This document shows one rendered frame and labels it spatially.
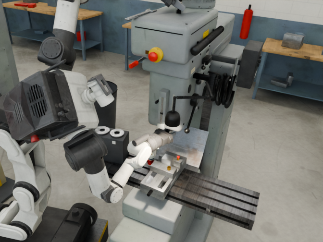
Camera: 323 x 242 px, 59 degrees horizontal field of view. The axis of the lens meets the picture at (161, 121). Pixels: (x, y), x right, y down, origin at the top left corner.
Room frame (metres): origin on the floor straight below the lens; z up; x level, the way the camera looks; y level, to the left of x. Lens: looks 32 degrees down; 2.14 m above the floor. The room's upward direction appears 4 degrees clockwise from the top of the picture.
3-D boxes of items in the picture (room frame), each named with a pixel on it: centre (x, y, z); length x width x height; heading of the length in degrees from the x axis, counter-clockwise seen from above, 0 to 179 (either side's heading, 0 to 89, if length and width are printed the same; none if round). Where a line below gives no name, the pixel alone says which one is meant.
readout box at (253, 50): (1.50, -0.47, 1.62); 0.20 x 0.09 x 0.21; 158
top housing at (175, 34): (1.36, -0.05, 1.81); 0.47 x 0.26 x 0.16; 158
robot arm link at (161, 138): (1.28, 0.01, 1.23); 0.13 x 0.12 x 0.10; 51
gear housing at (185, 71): (1.39, -0.06, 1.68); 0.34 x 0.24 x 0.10; 158
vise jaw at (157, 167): (1.29, -0.03, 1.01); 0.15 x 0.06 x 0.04; 66
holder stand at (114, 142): (1.50, 0.33, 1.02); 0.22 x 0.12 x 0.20; 79
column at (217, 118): (1.92, -0.28, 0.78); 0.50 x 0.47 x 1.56; 158
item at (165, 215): (1.35, -0.04, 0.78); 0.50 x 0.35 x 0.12; 158
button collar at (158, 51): (1.14, 0.04, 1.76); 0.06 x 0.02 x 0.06; 68
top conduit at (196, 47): (1.33, -0.19, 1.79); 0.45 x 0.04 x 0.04; 158
